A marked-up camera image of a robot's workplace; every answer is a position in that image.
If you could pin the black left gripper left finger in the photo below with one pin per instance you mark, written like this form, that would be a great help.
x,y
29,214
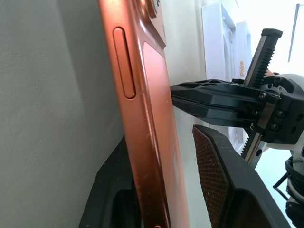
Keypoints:
x,y
107,190

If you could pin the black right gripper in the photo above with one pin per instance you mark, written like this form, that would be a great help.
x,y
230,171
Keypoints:
x,y
285,114

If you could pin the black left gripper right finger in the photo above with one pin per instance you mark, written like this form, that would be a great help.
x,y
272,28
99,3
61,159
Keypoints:
x,y
237,171

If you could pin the orange smartphone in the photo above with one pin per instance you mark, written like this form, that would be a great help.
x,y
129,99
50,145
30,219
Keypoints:
x,y
147,118

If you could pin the white phone box lid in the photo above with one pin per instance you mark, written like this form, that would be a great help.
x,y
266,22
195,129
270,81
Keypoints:
x,y
242,47

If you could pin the white phone box base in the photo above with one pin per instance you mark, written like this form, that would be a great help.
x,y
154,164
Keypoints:
x,y
213,42

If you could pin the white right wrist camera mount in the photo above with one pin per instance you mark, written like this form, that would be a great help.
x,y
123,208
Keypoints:
x,y
291,83

